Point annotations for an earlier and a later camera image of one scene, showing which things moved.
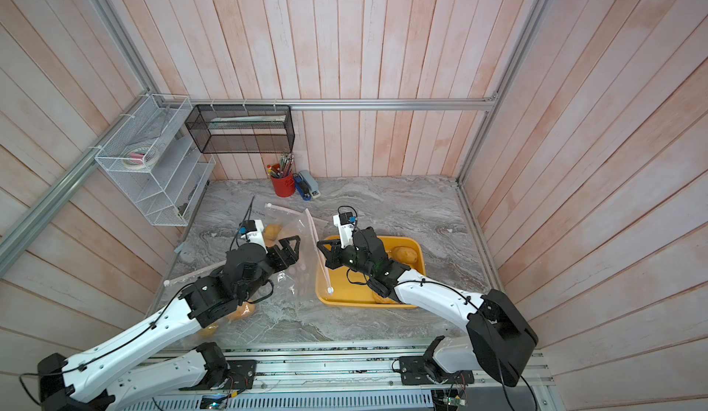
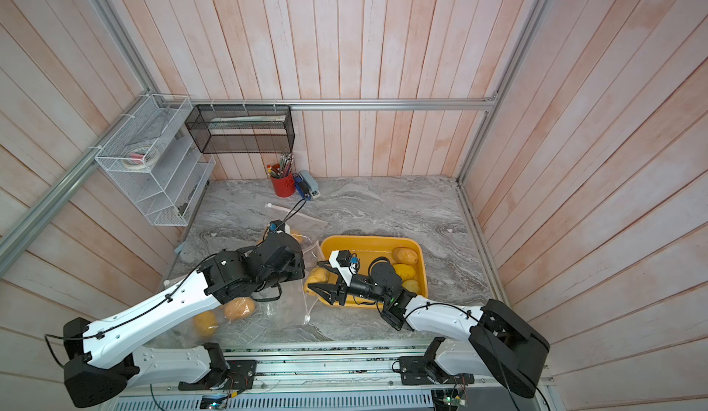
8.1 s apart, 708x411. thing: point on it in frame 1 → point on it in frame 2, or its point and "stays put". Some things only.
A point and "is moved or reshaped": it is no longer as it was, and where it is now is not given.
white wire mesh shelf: x=158 y=159 stays put
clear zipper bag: x=308 y=278 is moved or reshaped
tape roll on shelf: x=140 y=158 stays put
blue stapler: x=301 y=187 stays put
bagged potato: x=208 y=332 stays put
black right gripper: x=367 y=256 → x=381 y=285
